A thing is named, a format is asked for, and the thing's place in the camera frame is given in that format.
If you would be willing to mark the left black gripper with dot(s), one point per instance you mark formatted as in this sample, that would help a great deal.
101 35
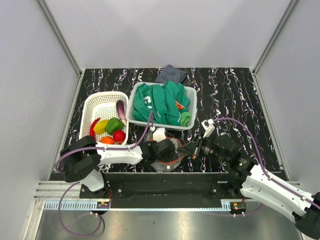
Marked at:
165 158

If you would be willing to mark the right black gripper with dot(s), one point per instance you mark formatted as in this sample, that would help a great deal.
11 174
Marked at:
192 149

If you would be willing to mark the clear zip top bag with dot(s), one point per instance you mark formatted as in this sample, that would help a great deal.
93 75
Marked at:
164 167

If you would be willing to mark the red fake round fruit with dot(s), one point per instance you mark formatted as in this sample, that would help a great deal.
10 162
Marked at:
119 136

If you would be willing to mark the orange fake pumpkin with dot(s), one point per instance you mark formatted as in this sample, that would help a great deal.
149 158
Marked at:
107 140

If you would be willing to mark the green fake pepper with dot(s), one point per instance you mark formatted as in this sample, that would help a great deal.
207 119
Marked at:
113 125

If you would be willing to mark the purple fake eggplant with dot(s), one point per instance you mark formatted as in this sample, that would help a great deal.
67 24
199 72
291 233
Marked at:
121 111

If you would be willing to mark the yellow fake fruit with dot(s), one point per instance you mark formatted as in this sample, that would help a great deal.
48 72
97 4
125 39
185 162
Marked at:
100 127

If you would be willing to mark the red fake chili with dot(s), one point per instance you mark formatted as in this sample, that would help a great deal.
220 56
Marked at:
91 131

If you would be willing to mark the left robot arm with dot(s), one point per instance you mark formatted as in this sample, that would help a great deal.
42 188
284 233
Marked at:
80 161

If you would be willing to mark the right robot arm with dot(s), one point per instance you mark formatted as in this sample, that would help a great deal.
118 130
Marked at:
255 182

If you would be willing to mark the light green cloth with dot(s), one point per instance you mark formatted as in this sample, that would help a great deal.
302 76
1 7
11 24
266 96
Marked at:
185 118

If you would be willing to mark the white basket with clothes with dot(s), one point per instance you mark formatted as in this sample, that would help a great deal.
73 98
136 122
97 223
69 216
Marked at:
192 96

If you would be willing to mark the green garment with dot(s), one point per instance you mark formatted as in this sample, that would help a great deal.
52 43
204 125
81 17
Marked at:
166 102

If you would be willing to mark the grey folded cloth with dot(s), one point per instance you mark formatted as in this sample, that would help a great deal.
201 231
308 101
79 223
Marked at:
170 73

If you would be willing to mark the white perforated basket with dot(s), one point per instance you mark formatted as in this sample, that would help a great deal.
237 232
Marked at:
100 105

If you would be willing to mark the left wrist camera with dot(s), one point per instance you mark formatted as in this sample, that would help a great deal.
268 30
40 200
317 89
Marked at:
158 134

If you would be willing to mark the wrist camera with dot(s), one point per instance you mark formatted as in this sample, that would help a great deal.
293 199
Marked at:
158 134
208 127

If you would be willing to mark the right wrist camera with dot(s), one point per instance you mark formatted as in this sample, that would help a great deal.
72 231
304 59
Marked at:
208 127

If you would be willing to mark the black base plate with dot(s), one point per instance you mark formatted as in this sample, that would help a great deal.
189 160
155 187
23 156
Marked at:
163 191

